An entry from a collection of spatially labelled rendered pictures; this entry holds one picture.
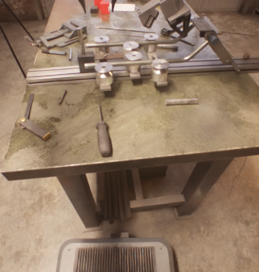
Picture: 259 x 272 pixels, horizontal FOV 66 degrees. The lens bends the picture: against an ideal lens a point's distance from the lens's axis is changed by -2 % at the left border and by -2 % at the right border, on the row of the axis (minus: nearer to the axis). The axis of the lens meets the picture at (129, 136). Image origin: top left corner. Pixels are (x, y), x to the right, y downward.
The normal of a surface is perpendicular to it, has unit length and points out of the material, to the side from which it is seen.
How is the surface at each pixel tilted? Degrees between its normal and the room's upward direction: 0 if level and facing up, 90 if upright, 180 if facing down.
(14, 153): 0
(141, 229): 0
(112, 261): 0
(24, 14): 90
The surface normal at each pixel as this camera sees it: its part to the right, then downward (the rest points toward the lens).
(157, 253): 0.01, -0.63
